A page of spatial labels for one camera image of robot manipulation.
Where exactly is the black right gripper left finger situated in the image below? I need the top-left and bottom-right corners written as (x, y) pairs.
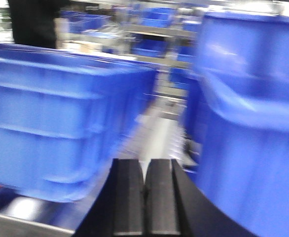
top-left (73, 158), bottom-right (145, 237)

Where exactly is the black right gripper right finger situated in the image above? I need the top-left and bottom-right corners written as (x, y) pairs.
top-left (145, 159), bottom-right (254, 237)

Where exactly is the blue bin left lower shelf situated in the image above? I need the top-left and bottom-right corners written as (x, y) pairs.
top-left (0, 46), bottom-right (158, 202)

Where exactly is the blue bin shelf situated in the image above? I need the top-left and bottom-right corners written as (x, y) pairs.
top-left (193, 11), bottom-right (289, 237)
top-left (0, 46), bottom-right (158, 202)

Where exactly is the blue bin centre lower shelf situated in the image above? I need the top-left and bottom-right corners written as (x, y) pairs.
top-left (193, 11), bottom-right (289, 237)

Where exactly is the person in black clothing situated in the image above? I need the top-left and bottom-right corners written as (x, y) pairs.
top-left (8, 0), bottom-right (71, 49)

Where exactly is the stainless steel shelf rail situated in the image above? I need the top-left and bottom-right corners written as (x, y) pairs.
top-left (0, 214), bottom-right (74, 237)

